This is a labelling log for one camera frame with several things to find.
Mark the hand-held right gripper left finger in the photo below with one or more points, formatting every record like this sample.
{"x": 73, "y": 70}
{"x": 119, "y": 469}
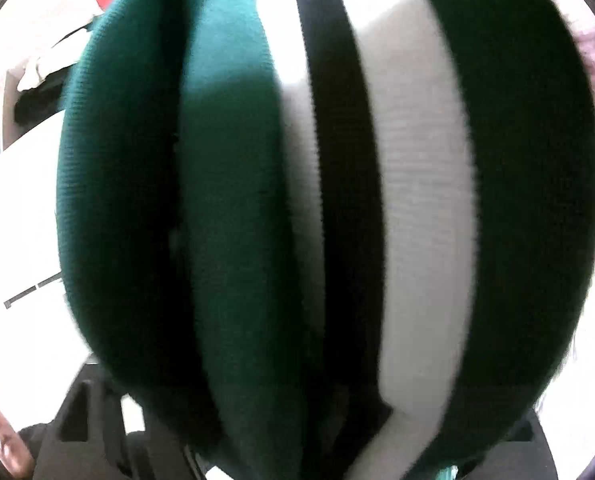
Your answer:
{"x": 92, "y": 440}

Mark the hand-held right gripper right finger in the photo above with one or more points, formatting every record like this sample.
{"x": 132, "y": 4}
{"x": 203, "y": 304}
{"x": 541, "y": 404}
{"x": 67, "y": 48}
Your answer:
{"x": 527, "y": 460}

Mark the green varsity jacket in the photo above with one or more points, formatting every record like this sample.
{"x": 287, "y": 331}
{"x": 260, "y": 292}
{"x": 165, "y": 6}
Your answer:
{"x": 327, "y": 210}

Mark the person's head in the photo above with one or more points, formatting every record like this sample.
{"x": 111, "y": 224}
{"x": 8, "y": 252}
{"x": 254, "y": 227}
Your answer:
{"x": 2, "y": 435}

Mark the white wardrobe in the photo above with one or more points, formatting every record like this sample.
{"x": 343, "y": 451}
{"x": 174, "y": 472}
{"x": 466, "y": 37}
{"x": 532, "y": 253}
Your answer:
{"x": 22, "y": 210}

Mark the cream hanging coat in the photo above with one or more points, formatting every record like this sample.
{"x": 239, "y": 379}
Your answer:
{"x": 42, "y": 72}

